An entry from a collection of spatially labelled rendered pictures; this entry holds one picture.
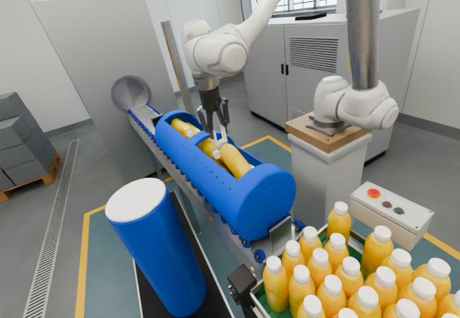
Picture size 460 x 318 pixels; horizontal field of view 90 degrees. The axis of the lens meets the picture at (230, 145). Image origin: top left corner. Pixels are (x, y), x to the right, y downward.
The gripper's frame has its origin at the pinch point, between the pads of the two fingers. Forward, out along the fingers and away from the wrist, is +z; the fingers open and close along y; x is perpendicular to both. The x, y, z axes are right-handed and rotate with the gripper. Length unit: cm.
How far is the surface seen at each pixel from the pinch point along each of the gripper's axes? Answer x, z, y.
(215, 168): 8.2, 7.3, 8.2
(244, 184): 24.1, 6.4, 6.5
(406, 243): 61, 26, -24
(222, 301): -3, 113, 21
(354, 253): 49, 38, -18
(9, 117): -336, 32, 140
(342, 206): 44, 17, -16
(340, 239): 51, 17, -6
